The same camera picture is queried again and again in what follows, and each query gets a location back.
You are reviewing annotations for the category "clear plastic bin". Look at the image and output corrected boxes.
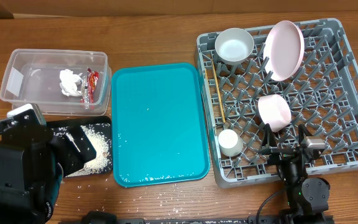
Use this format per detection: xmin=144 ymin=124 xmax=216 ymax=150
xmin=0 ymin=49 xmax=111 ymax=116

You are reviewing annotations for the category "white napkin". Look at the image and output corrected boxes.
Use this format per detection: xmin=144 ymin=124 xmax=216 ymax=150
xmin=59 ymin=69 xmax=82 ymax=97

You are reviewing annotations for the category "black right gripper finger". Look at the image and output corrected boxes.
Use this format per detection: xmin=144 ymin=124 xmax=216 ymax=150
xmin=298 ymin=124 xmax=313 ymax=139
xmin=261 ymin=124 xmax=277 ymax=149

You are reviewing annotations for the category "small pink bowl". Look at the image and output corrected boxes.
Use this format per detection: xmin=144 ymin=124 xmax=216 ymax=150
xmin=257 ymin=94 xmax=291 ymax=133

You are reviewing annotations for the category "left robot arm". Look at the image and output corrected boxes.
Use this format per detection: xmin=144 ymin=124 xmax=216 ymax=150
xmin=0 ymin=124 xmax=96 ymax=223

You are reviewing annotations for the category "black tray bin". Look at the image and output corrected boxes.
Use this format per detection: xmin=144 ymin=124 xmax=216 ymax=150
xmin=47 ymin=116 xmax=114 ymax=179

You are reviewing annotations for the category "white cup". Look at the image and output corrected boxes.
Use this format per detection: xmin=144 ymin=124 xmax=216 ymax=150
xmin=218 ymin=129 xmax=242 ymax=157

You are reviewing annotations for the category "red silver snack wrapper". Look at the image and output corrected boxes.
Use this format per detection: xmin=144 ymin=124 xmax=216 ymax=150
xmin=80 ymin=68 xmax=99 ymax=103

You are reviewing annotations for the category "teal serving tray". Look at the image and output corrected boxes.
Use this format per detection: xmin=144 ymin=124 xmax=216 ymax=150
xmin=111 ymin=63 xmax=209 ymax=187

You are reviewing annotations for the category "grey dishwasher rack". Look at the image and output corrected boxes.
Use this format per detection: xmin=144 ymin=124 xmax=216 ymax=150
xmin=196 ymin=18 xmax=358 ymax=189

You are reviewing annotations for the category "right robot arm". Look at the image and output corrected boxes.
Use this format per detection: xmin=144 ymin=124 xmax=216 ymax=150
xmin=259 ymin=124 xmax=334 ymax=223

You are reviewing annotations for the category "grey bowl with rice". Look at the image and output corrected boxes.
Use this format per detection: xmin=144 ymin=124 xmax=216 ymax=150
xmin=214 ymin=28 xmax=254 ymax=65

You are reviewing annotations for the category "large white plate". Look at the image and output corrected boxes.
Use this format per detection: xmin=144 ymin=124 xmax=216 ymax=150
xmin=263 ymin=21 xmax=305 ymax=82

